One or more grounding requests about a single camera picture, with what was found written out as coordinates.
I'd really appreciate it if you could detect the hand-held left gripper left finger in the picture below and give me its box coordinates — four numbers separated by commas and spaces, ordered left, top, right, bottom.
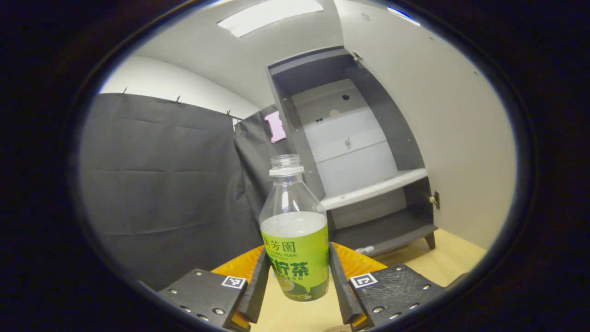
157, 244, 271, 332

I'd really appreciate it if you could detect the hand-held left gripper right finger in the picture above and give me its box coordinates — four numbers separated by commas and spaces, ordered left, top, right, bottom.
328, 242, 446, 331

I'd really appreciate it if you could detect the green label plastic bottle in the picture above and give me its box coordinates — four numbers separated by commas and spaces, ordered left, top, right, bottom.
259, 154, 330, 302

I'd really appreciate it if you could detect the white cabinet door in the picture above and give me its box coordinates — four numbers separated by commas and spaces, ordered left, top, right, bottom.
333, 0, 517, 252

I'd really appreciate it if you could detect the grey cabinet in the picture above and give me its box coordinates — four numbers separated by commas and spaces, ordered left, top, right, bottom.
266, 46, 438, 257

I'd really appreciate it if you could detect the white cabinet shelf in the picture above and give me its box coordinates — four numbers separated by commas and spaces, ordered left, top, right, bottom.
320, 168, 428, 211

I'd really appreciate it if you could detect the black backdrop cloth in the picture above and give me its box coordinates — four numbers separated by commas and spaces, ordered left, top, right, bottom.
78, 92, 295, 291

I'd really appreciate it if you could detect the ceiling light panel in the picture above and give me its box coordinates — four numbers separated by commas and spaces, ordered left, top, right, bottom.
386, 6, 421, 27
217, 0, 324, 38

